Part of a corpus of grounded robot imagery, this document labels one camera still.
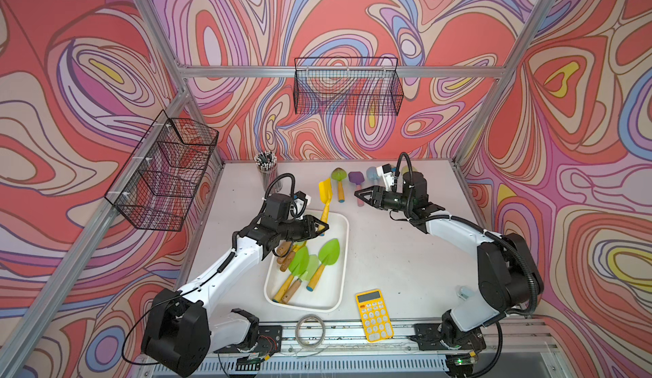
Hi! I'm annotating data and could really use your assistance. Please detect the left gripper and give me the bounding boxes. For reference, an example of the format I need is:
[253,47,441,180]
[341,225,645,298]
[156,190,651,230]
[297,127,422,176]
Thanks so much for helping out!
[276,216,329,242]

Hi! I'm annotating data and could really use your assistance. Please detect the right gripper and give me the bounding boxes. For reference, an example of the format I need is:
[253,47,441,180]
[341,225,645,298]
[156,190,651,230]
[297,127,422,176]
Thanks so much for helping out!
[355,185,413,213]

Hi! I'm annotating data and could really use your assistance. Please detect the light blue shovel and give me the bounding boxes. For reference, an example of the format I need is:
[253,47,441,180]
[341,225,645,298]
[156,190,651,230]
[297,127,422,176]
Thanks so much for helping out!
[366,167,384,185]

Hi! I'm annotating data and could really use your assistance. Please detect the purple shovel pink handle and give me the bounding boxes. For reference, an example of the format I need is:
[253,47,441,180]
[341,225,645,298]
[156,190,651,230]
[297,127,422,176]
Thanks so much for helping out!
[348,171,365,191]

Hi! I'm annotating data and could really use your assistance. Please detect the green shovel blue-tip handle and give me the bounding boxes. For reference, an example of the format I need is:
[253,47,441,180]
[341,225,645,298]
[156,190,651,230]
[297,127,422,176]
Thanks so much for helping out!
[307,238,341,291]

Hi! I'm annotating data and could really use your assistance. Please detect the green shovel yellow handle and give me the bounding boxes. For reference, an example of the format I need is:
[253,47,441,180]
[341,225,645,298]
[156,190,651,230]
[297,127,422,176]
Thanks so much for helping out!
[331,167,347,203]

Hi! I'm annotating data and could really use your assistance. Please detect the green wooden-handle shovel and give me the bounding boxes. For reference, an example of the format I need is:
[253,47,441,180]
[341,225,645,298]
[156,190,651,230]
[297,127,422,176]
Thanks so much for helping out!
[281,255,320,304]
[401,166,417,175]

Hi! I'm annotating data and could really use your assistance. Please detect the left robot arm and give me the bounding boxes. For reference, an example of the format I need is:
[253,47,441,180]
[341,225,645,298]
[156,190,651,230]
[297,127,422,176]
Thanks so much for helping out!
[141,191,329,377]

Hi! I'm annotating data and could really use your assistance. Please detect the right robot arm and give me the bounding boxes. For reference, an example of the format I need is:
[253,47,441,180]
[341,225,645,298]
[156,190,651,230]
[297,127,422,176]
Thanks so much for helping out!
[354,172,544,347]

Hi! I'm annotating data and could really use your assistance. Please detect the white storage tray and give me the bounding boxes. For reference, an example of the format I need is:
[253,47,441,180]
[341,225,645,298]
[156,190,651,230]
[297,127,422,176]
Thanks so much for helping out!
[263,213,350,313]

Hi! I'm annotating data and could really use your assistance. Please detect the metal pen cup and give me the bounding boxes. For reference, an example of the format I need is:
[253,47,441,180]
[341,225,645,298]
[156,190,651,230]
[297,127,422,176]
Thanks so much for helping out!
[254,151,278,191]

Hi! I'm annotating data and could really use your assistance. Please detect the yellow calculator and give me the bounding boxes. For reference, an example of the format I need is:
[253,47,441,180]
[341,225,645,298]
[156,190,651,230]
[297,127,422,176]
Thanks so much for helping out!
[355,289,394,343]

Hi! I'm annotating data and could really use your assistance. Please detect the coiled grey cable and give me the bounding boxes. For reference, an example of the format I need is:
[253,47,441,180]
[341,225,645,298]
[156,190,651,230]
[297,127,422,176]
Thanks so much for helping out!
[294,313,327,349]

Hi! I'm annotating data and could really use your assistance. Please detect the black wire basket back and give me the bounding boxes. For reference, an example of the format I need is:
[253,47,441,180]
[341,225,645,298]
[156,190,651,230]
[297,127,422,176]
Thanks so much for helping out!
[293,55,404,116]

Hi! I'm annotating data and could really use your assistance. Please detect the black wire basket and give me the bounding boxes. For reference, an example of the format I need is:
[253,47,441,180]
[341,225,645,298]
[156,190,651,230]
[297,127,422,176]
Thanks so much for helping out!
[105,111,219,232]
[293,55,404,116]

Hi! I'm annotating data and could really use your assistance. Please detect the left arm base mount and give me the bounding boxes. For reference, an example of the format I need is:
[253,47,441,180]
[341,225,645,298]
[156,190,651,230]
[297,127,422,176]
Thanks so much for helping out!
[209,308,284,357]

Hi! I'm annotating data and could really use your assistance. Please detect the black wire basket left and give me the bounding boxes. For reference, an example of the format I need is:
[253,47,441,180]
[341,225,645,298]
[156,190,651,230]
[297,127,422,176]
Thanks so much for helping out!
[105,111,219,232]

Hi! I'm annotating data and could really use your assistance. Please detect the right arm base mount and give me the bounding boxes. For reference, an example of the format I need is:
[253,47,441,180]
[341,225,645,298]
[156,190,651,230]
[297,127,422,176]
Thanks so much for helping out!
[409,323,487,353]

